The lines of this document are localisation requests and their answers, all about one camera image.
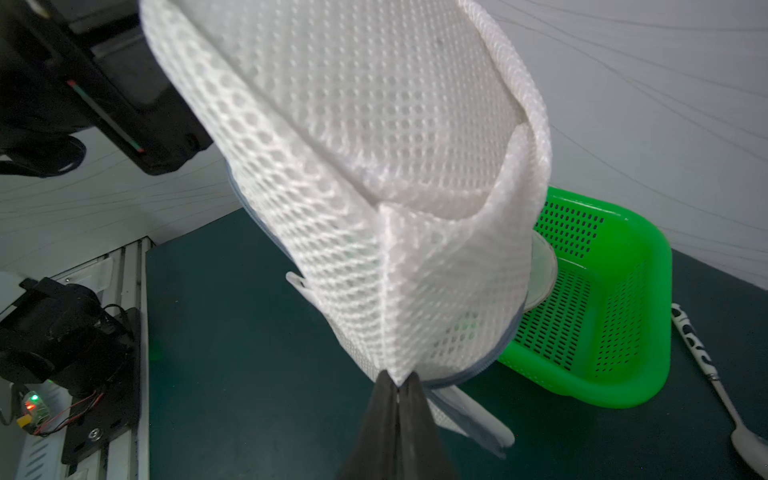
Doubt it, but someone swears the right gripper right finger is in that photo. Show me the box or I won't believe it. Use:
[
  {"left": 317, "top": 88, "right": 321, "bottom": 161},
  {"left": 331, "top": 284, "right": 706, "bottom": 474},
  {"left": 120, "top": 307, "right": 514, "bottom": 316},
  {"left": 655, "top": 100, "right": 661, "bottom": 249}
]
[{"left": 397, "top": 372, "right": 458, "bottom": 480}]

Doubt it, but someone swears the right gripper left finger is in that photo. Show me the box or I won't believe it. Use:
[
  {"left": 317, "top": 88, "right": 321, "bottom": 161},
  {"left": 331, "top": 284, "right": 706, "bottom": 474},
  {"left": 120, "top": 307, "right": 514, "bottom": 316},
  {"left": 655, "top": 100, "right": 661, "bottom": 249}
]
[{"left": 337, "top": 371, "right": 399, "bottom": 480}]

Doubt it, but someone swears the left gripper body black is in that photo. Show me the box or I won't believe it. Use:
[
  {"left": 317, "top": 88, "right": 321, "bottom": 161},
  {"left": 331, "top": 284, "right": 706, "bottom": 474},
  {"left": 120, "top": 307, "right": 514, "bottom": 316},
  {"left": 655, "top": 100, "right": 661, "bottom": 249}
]
[{"left": 1, "top": 1, "right": 213, "bottom": 178}]

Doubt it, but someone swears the green plastic basket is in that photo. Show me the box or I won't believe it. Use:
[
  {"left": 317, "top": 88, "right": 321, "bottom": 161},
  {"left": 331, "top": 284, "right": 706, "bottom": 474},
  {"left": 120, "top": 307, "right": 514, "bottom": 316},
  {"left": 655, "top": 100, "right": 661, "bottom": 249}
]
[{"left": 499, "top": 187, "right": 672, "bottom": 409}]

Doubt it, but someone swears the white mesh laundry bag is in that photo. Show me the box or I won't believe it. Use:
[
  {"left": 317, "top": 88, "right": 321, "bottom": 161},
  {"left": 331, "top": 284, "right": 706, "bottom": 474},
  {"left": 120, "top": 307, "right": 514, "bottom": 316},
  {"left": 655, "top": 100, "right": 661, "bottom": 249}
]
[{"left": 139, "top": 1, "right": 552, "bottom": 455}]

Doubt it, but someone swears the round white mesh bag right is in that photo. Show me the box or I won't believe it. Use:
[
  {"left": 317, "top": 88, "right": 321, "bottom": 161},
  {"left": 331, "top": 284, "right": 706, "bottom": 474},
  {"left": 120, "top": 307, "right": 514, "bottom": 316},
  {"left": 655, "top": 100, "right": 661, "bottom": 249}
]
[{"left": 524, "top": 232, "right": 558, "bottom": 312}]

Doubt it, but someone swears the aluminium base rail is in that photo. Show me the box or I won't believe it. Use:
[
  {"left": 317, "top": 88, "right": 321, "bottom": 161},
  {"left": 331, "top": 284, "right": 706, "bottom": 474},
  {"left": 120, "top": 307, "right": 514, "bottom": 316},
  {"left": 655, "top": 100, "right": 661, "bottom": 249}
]
[{"left": 1, "top": 238, "right": 152, "bottom": 479}]

